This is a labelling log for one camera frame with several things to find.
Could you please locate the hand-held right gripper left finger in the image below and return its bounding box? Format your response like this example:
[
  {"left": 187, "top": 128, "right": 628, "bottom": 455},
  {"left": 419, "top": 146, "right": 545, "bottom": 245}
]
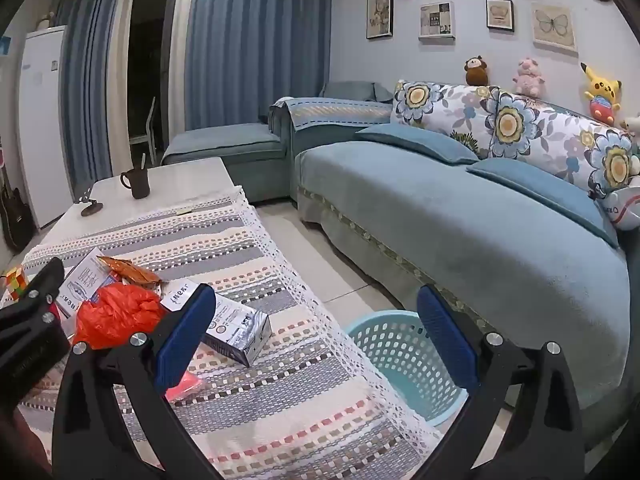
[{"left": 51, "top": 283, "right": 221, "bottom": 480}]

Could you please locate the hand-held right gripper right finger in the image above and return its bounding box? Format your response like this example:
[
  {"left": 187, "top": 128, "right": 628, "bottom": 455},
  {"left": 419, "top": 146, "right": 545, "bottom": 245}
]
[{"left": 416, "top": 284, "right": 586, "bottom": 480}]

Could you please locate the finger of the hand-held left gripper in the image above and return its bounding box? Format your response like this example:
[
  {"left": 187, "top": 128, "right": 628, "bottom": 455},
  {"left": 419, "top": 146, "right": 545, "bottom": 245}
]
[{"left": 0, "top": 257, "right": 66, "bottom": 333}]

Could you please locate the light blue plastic basket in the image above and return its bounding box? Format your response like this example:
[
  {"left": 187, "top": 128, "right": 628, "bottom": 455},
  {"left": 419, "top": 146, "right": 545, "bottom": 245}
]
[{"left": 345, "top": 310, "right": 473, "bottom": 428}]

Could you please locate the orange plastic bag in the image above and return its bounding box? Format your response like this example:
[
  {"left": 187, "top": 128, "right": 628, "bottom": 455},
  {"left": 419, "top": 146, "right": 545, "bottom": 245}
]
[{"left": 72, "top": 282, "right": 168, "bottom": 351}]

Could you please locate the colourful puzzle cube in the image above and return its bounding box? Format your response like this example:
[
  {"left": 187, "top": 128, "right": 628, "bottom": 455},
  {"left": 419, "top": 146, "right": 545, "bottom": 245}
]
[{"left": 3, "top": 266, "right": 28, "bottom": 302}]

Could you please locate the white printed carton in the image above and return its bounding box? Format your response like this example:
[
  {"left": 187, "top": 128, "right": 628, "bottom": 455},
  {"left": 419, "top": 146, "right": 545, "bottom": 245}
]
[{"left": 55, "top": 247, "right": 117, "bottom": 318}]

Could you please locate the white and blue box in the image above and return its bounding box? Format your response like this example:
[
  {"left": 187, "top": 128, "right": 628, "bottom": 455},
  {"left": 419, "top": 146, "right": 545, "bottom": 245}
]
[{"left": 159, "top": 281, "right": 273, "bottom": 367}]

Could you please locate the pink packet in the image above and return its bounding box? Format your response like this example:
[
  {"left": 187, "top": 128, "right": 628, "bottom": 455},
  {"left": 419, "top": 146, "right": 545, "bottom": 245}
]
[{"left": 165, "top": 376, "right": 204, "bottom": 404}]

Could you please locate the black guitar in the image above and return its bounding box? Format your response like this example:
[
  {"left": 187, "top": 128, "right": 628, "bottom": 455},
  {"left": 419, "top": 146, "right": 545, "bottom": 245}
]
[{"left": 0, "top": 167, "right": 37, "bottom": 254}]

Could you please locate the orange snack wrapper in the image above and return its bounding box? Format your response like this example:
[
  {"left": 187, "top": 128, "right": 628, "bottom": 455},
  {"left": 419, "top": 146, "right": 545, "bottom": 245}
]
[{"left": 96, "top": 256, "right": 162, "bottom": 289}]

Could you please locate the small dark dish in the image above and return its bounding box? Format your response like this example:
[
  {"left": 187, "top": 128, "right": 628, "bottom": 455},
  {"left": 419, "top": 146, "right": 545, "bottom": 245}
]
[{"left": 75, "top": 187, "right": 105, "bottom": 218}]

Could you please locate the striped lace-edged tablecloth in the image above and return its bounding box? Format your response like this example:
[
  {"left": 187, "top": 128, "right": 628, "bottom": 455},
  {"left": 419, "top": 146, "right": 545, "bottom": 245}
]
[{"left": 0, "top": 187, "right": 443, "bottom": 480}]

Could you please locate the blue-green sofa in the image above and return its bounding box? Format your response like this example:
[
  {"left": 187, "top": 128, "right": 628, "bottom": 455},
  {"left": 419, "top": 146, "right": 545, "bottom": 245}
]
[{"left": 161, "top": 80, "right": 640, "bottom": 453}]

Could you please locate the dark brown mug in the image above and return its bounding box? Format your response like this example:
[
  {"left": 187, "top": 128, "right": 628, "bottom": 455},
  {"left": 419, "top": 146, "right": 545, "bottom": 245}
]
[{"left": 120, "top": 167, "right": 152, "bottom": 200}]

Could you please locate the white coffee table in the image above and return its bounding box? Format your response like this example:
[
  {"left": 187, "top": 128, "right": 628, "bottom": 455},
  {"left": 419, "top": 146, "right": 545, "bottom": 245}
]
[{"left": 35, "top": 157, "right": 246, "bottom": 252}]

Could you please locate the white refrigerator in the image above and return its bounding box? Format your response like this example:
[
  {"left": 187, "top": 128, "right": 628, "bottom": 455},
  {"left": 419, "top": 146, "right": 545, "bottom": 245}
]
[{"left": 18, "top": 25, "right": 77, "bottom": 231}]

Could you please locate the blue cushion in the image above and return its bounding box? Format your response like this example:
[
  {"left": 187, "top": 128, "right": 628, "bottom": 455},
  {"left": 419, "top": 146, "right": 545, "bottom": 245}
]
[
  {"left": 354, "top": 125, "right": 481, "bottom": 166},
  {"left": 466, "top": 159, "right": 621, "bottom": 248}
]

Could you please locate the white chair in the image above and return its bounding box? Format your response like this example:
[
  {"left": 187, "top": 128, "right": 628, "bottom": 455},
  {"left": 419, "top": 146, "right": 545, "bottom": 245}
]
[{"left": 128, "top": 96, "right": 157, "bottom": 144}]

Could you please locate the narrow blue curtain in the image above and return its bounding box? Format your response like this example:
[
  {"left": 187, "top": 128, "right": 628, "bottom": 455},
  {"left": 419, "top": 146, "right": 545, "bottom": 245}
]
[{"left": 50, "top": 0, "right": 147, "bottom": 197}]

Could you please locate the white round pillow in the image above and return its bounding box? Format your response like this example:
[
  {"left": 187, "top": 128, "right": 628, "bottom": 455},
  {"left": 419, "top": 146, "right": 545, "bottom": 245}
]
[{"left": 596, "top": 175, "right": 640, "bottom": 231}]

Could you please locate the floral back cushion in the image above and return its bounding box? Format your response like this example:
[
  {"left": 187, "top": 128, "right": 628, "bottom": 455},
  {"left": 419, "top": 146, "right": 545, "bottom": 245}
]
[
  {"left": 481, "top": 87, "right": 638, "bottom": 200},
  {"left": 391, "top": 80, "right": 496, "bottom": 158}
]

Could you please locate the striped armrest cover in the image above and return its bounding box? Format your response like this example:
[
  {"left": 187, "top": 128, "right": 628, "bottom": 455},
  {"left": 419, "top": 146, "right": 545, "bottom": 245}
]
[{"left": 269, "top": 96, "right": 394, "bottom": 132}]

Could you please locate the grey-blue cushion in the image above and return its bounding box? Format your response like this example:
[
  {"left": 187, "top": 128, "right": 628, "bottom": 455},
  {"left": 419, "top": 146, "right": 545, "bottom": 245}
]
[{"left": 320, "top": 81, "right": 394, "bottom": 104}]

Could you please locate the brown monkey plush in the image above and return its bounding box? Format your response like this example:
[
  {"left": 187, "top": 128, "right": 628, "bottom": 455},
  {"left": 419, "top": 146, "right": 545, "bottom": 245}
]
[{"left": 464, "top": 55, "right": 490, "bottom": 86}]

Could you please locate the pink pig plush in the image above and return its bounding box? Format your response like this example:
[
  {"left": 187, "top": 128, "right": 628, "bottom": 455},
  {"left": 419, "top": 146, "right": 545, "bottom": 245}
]
[{"left": 512, "top": 57, "right": 547, "bottom": 99}]

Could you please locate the yellow mouse plush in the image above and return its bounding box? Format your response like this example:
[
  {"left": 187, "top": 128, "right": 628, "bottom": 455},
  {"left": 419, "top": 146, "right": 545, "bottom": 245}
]
[{"left": 580, "top": 62, "right": 624, "bottom": 126}]

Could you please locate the wide blue curtain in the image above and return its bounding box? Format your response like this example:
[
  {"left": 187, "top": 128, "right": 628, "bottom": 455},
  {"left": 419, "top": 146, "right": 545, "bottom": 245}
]
[{"left": 185, "top": 0, "right": 334, "bottom": 134}]

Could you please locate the white-framed picture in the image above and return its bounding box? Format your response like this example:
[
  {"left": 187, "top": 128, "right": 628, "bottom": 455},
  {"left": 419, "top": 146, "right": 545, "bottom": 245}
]
[{"left": 419, "top": 1, "right": 456, "bottom": 40}]

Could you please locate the black-framed butterfly picture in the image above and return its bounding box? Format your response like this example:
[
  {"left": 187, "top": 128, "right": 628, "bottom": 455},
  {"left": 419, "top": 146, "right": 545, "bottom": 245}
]
[{"left": 485, "top": 0, "right": 515, "bottom": 31}]

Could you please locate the butterfly canvas picture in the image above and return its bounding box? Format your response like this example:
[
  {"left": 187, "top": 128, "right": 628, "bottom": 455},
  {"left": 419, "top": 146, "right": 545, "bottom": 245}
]
[{"left": 531, "top": 2, "right": 579, "bottom": 54}]

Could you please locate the black-framed flower picture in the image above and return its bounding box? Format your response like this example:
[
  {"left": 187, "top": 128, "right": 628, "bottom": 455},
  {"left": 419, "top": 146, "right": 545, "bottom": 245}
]
[{"left": 366, "top": 0, "right": 395, "bottom": 40}]

